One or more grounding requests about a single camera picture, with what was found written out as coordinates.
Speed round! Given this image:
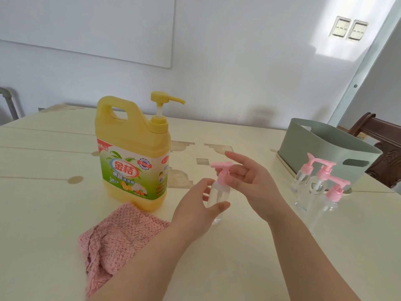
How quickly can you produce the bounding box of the person's right hand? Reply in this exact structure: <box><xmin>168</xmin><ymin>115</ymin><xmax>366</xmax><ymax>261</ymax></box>
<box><xmin>224</xmin><ymin>150</ymin><xmax>289</xmax><ymax>223</ymax></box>

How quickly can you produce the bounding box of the person's left hand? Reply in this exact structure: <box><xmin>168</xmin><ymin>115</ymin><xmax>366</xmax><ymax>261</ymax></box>
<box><xmin>170</xmin><ymin>178</ymin><xmax>231</xmax><ymax>245</ymax></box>

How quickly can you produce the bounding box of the small clear plastic bottle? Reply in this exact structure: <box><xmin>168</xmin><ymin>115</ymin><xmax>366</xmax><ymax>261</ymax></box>
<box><xmin>295</xmin><ymin>181</ymin><xmax>328</xmax><ymax>213</ymax></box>
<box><xmin>290</xmin><ymin>172</ymin><xmax>310</xmax><ymax>195</ymax></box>
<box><xmin>206</xmin><ymin>181</ymin><xmax>231</xmax><ymax>225</ymax></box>
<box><xmin>308</xmin><ymin>197</ymin><xmax>340</xmax><ymax>237</ymax></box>

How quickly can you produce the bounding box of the grey-green plastic basket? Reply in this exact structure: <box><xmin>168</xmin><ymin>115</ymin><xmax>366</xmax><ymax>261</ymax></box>
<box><xmin>278</xmin><ymin>118</ymin><xmax>383</xmax><ymax>192</ymax></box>

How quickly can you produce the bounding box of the pink textured cloth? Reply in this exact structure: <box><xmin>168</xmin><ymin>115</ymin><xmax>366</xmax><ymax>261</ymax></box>
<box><xmin>78</xmin><ymin>202</ymin><xmax>170</xmax><ymax>298</ymax></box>

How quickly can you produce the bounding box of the yellow detergent jug with pump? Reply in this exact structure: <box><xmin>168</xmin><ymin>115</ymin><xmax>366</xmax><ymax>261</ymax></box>
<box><xmin>95</xmin><ymin>91</ymin><xmax>186</xmax><ymax>213</ymax></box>

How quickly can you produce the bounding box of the person's left forearm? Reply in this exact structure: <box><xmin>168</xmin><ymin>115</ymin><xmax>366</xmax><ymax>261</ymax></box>
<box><xmin>87</xmin><ymin>222</ymin><xmax>192</xmax><ymax>301</ymax></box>

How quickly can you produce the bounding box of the person's right forearm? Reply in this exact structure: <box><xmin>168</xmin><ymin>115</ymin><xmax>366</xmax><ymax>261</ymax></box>
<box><xmin>268</xmin><ymin>209</ymin><xmax>361</xmax><ymax>301</ymax></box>

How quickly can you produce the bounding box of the cream tray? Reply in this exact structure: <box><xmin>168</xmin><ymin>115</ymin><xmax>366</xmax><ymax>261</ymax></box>
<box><xmin>275</xmin><ymin>152</ymin><xmax>354</xmax><ymax>196</ymax></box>

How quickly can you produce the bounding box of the dark wooden chair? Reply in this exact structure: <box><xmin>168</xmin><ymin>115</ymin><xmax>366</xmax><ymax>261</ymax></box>
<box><xmin>348</xmin><ymin>112</ymin><xmax>401</xmax><ymax>189</ymax></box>

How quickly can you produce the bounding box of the grey metal pipe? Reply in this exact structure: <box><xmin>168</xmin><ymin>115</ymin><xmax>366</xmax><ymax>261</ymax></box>
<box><xmin>0</xmin><ymin>87</ymin><xmax>19</xmax><ymax>121</ymax></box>

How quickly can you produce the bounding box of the white door frame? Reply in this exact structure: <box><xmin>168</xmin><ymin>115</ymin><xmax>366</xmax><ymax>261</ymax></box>
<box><xmin>327</xmin><ymin>0</ymin><xmax>401</xmax><ymax>128</ymax></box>

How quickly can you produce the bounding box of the white wall switch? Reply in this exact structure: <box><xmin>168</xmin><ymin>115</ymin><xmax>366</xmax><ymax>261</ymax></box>
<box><xmin>329</xmin><ymin>16</ymin><xmax>351</xmax><ymax>38</ymax></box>
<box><xmin>346</xmin><ymin>19</ymin><xmax>369</xmax><ymax>42</ymax></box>

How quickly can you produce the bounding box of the white wall board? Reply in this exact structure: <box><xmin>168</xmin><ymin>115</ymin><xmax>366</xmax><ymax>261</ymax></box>
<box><xmin>0</xmin><ymin>0</ymin><xmax>176</xmax><ymax>69</ymax></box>

